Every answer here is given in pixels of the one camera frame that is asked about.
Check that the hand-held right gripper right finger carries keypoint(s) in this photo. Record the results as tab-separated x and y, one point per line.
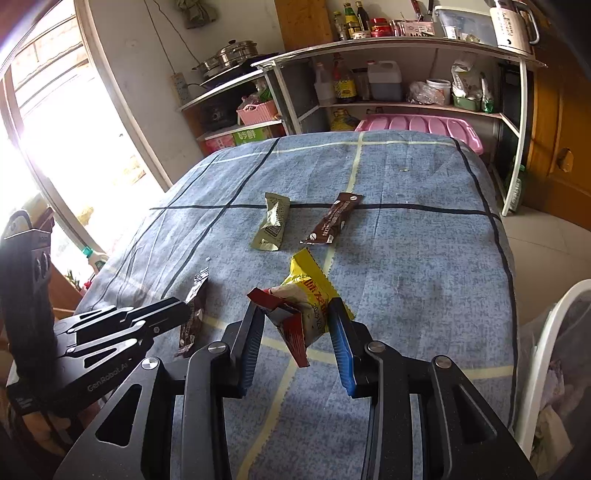
344	360

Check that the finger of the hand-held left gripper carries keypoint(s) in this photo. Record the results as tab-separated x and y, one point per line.
171	311
147	333

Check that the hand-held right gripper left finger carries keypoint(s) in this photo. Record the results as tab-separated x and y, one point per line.
251	360

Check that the small dark brown wrapper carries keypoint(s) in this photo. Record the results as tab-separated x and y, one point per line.
189	341

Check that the yellow red snack wrapper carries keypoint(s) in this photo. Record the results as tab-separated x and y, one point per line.
302	300

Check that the white round bin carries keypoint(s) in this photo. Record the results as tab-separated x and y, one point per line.
535	360

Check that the person's left hand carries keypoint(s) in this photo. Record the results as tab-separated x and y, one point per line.
46	431

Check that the white spray bottle green cap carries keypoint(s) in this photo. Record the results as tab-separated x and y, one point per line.
96	263

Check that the blue checked blanket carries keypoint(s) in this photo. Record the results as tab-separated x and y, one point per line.
392	258

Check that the olive green snack wrapper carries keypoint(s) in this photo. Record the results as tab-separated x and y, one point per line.
272	221

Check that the long brown snack wrapper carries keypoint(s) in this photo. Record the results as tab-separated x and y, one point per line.
334	217

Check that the pink printed carton box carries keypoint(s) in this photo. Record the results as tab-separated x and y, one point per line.
219	144

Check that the green printed carton box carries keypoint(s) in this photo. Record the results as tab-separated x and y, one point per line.
251	136

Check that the black small appliance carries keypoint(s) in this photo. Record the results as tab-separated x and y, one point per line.
219	117

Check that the pink woven basket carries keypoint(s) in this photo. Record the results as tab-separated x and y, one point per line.
256	115

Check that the white power strip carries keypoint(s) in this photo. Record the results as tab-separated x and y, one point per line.
180	88

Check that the clear plastic bin liner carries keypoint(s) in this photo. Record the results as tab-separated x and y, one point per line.
568	369

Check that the low white shelf rack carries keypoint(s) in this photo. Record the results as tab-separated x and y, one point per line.
217	92

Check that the yellow oil bottle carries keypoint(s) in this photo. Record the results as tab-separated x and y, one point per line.
344	121

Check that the green glass bottle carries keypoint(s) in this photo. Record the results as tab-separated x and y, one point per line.
517	189

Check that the pink plastic storage box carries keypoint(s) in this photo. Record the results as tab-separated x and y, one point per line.
415	127

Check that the black induction cooker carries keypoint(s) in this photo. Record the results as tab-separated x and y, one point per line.
235	76

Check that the steel steamer pot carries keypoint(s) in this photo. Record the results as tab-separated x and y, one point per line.
228	57

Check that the cooking oil bottle red cap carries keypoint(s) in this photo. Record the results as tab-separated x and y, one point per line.
345	85

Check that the dark glass jar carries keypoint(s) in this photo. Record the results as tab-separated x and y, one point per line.
362	85

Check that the crumpled clear plastic bag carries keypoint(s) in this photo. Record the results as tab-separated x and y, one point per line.
420	93

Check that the plastic jug dark liquid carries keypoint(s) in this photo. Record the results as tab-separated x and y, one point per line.
384	83

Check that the white plastic tub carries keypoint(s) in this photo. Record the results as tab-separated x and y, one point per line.
438	92

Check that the small green basket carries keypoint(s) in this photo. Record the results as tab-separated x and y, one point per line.
466	102

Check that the hanging grey cloth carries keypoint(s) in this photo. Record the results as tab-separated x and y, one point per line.
190	14

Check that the green white packet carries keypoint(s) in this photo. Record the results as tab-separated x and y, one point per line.
487	94

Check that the white food bag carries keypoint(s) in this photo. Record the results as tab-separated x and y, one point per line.
466	76

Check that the tall white shelf rack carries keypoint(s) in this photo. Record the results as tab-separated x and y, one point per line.
392	48

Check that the wooden cutting board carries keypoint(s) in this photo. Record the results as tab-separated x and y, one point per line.
304	23

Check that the wooden door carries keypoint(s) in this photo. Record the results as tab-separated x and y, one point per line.
554	115

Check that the small glass seasoning bottle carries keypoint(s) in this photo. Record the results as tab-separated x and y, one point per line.
340	27

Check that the red lidded jar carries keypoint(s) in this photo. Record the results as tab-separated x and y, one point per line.
379	27

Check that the yellow label sauce bottle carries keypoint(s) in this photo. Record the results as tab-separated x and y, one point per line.
352	23

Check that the pink flat box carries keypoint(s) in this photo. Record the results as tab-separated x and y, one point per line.
413	28

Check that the dark sauce bottle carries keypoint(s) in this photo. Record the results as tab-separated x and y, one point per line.
362	18

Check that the clear lidded storage container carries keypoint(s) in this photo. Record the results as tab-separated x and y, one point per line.
464	25

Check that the white electric kettle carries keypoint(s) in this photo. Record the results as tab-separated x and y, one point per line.
510	27

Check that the window frame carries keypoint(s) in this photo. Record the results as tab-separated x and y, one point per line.
106	69

